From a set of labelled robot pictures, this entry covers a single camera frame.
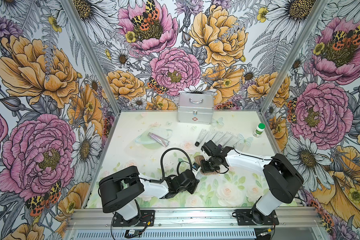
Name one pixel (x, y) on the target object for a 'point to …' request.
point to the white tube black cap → (218, 137)
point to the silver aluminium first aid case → (196, 108)
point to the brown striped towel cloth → (198, 159)
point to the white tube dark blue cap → (234, 140)
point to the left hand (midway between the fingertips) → (194, 182)
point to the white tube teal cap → (199, 175)
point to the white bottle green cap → (259, 130)
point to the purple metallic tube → (161, 141)
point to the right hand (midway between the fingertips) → (203, 173)
